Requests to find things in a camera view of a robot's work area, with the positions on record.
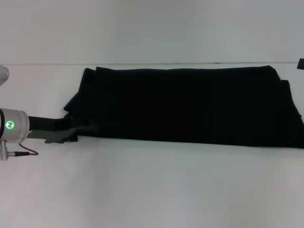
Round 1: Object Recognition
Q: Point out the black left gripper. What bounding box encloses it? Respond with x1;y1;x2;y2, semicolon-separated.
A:
27;114;99;144

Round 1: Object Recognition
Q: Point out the grey left arm cable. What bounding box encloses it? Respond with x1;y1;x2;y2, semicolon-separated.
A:
0;139;40;161

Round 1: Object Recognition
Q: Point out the black shirt with FREE print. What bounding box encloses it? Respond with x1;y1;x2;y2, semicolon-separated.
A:
63;65;304;150

